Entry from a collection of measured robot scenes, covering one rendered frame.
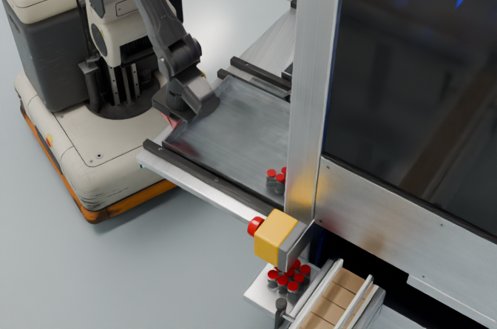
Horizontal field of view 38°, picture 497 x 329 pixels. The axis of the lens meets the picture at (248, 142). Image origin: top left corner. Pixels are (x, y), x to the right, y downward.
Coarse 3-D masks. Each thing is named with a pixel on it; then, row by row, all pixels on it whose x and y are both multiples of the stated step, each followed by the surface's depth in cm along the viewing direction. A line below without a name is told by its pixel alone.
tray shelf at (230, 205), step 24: (288, 24) 193; (264, 48) 186; (288, 48) 186; (240, 72) 180; (288, 96) 175; (168, 168) 160; (192, 192) 157; (216, 192) 155; (240, 216) 151; (264, 216) 151
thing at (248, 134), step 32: (224, 96) 174; (256, 96) 173; (192, 128) 168; (224, 128) 168; (256, 128) 168; (288, 128) 168; (192, 160) 158; (224, 160) 161; (256, 160) 161; (256, 192) 152
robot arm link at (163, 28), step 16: (144, 0) 136; (160, 0) 138; (144, 16) 140; (160, 16) 138; (160, 32) 139; (176, 32) 140; (160, 48) 140; (176, 48) 142; (192, 48) 143; (176, 64) 142
